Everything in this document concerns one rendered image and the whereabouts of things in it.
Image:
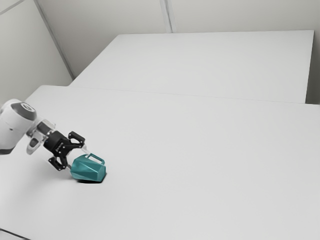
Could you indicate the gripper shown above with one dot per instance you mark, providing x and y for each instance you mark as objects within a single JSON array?
[{"x": 53, "y": 143}]

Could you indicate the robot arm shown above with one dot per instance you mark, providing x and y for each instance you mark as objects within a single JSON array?
[{"x": 15, "y": 120}]

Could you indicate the teal faceted mug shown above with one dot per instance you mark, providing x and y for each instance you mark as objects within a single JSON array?
[{"x": 88, "y": 168}]

